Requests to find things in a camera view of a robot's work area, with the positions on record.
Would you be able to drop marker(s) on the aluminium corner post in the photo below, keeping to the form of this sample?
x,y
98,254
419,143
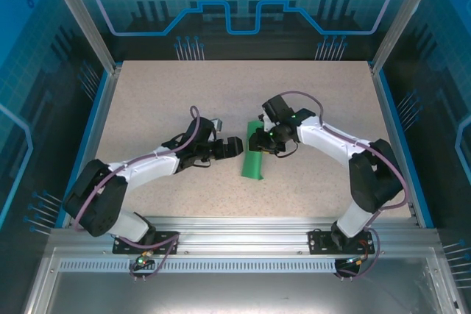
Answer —
x,y
84,16
401,16

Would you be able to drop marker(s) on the aluminium front frame rail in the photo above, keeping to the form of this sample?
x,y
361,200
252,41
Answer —
x,y
239,235

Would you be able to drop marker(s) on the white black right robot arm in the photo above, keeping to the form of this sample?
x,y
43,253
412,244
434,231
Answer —
x,y
324,141

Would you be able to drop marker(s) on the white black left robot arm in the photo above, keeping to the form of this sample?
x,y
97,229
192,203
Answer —
x,y
147,170

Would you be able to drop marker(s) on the metal front panel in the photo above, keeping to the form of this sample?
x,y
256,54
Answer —
x,y
235,292

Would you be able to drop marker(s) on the aluminium side frame rail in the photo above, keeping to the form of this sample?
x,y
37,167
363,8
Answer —
x,y
393,126
105,108

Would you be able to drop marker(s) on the green paper sheet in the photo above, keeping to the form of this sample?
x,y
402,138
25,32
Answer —
x,y
252,165

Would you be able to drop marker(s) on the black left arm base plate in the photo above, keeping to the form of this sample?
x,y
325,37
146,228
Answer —
x,y
165,237

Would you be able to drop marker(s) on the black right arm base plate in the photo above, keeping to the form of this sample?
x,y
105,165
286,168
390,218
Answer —
x,y
316,242

